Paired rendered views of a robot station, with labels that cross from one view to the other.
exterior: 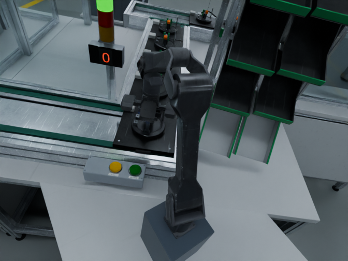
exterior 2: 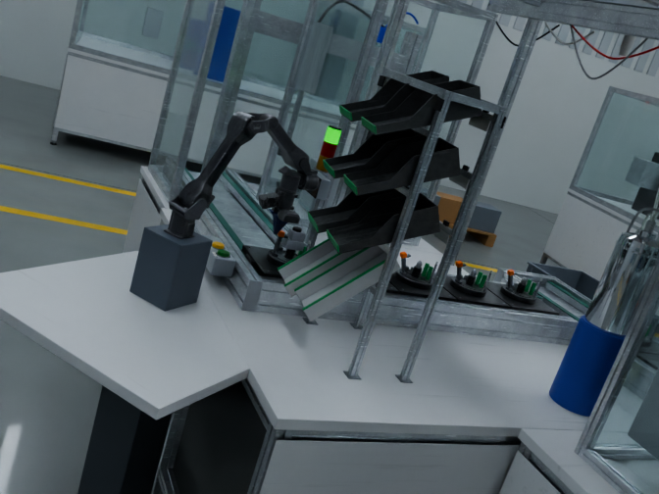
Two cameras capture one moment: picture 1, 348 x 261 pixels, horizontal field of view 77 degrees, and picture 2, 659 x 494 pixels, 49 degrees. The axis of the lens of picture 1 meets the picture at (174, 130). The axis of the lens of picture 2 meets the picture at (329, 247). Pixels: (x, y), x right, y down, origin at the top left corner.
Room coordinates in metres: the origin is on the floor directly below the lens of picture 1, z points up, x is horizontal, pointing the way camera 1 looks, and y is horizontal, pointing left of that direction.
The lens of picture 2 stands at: (-0.10, -2.06, 1.71)
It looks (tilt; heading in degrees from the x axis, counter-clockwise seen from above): 16 degrees down; 69
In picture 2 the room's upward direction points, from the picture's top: 17 degrees clockwise
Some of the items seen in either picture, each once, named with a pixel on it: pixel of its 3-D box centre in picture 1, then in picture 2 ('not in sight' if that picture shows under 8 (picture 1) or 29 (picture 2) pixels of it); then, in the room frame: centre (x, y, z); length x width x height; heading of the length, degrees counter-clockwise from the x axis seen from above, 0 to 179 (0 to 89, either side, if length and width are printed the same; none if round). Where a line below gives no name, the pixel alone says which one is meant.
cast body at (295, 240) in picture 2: not in sight; (297, 238); (0.64, 0.11, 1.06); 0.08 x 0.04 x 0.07; 7
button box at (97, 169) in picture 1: (115, 172); (215, 255); (0.41, 0.17, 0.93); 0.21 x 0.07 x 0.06; 96
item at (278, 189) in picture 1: (157, 88); (389, 310); (1.07, 0.16, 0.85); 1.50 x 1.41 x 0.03; 96
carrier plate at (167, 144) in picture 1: (147, 128); (285, 265); (0.63, 0.11, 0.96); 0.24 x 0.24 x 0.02; 6
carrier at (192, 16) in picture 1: (204, 15); not in sight; (1.99, -0.02, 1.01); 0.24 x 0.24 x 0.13; 6
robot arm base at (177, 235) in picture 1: (182, 217); (181, 223); (0.24, -0.08, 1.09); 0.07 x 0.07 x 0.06; 44
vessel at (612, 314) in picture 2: not in sight; (631, 269); (1.49, -0.40, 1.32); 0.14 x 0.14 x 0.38
